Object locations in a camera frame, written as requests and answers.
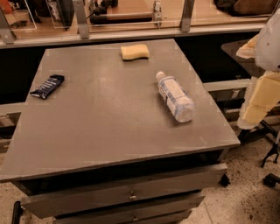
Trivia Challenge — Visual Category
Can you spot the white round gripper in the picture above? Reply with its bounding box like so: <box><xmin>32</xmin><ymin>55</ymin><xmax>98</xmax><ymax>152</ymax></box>
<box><xmin>236</xmin><ymin>9</ymin><xmax>280</xmax><ymax>123</ymax></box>

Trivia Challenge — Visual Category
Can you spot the clear plastic water bottle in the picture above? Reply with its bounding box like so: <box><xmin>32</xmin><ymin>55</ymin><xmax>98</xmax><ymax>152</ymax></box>
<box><xmin>156</xmin><ymin>71</ymin><xmax>195</xmax><ymax>123</ymax></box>

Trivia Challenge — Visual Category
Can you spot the dark blue rxbar wrapper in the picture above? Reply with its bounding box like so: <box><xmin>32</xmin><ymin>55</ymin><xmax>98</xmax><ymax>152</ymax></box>
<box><xmin>30</xmin><ymin>74</ymin><xmax>65</xmax><ymax>100</ymax></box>

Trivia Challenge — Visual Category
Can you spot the black stool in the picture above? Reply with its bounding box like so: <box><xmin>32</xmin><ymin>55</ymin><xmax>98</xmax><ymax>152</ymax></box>
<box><xmin>221</xmin><ymin>40</ymin><xmax>280</xmax><ymax>168</ymax></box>

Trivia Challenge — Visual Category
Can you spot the yellow sponge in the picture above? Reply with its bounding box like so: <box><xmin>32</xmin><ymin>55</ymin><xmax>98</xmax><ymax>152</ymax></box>
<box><xmin>121</xmin><ymin>44</ymin><xmax>150</xmax><ymax>60</ymax></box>

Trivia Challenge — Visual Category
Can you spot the grey drawer cabinet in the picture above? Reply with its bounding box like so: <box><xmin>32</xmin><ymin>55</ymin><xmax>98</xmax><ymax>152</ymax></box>
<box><xmin>1</xmin><ymin>39</ymin><xmax>239</xmax><ymax>221</ymax></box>

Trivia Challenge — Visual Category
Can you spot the lower grey drawer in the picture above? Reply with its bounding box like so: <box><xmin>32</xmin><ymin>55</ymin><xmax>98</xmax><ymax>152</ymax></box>
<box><xmin>53</xmin><ymin>192</ymin><xmax>205</xmax><ymax>224</ymax></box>

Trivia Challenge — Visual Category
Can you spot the grey drawer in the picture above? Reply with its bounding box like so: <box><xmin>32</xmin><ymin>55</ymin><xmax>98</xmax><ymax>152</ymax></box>
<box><xmin>53</xmin><ymin>192</ymin><xmax>205</xmax><ymax>224</ymax></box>
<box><xmin>21</xmin><ymin>164</ymin><xmax>227</xmax><ymax>218</ymax></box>

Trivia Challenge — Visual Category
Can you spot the upper grey drawer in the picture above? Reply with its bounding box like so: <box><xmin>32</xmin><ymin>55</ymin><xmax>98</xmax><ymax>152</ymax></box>
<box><xmin>21</xmin><ymin>164</ymin><xmax>227</xmax><ymax>218</ymax></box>

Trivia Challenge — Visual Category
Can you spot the grey metal railing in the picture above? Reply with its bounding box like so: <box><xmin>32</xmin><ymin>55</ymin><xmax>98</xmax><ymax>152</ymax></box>
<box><xmin>0</xmin><ymin>0</ymin><xmax>269</xmax><ymax>49</ymax></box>

